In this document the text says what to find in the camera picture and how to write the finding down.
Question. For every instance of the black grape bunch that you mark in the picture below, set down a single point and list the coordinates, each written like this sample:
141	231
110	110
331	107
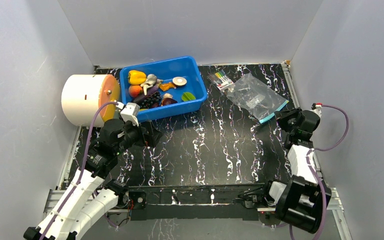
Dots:
151	101

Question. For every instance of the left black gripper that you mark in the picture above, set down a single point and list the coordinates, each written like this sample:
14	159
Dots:
149	139

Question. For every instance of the white cylinder container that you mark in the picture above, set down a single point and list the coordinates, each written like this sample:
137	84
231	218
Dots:
83	94

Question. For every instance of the clear zip top bag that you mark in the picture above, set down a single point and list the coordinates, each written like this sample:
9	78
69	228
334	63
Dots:
256	97

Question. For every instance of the green leaf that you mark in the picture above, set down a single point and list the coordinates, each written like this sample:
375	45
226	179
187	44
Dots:
188	96

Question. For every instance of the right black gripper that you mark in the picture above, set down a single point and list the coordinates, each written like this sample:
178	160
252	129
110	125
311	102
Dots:
286	119

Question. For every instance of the orange peach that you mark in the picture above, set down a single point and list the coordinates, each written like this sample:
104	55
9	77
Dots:
135	90

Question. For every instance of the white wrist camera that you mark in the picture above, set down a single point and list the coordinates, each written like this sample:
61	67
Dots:
129	112
317	108

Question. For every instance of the white garlic mushroom toy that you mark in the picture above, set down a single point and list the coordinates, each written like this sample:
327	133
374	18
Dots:
151	80

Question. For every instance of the small beige mushroom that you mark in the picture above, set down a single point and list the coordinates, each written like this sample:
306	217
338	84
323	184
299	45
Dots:
167	96

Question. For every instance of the pack of coloured markers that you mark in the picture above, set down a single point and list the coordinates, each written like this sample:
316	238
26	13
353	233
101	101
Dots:
221	81

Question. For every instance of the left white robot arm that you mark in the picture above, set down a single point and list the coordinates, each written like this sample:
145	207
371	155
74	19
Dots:
73	215

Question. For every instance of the yellow bell pepper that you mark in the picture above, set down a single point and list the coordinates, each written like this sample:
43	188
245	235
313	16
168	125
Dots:
136	77

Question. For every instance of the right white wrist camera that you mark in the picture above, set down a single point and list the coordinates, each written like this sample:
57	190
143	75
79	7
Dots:
317	108

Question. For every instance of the orange starfish cookie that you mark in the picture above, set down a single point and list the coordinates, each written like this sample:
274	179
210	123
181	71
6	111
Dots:
167	86

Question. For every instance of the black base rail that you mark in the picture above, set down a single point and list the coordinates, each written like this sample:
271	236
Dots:
192	202

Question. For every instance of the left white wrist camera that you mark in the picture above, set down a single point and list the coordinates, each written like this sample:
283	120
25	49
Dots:
129	112

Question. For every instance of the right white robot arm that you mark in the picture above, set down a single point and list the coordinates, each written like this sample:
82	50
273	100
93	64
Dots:
302	201

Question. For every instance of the round white brown slice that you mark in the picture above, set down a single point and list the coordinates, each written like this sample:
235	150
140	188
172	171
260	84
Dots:
179	81

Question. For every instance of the purple eggplant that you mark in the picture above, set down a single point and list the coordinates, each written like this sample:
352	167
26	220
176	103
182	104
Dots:
150	92

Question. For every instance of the blue plastic bin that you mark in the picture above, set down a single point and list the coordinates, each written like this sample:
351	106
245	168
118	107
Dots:
166	70

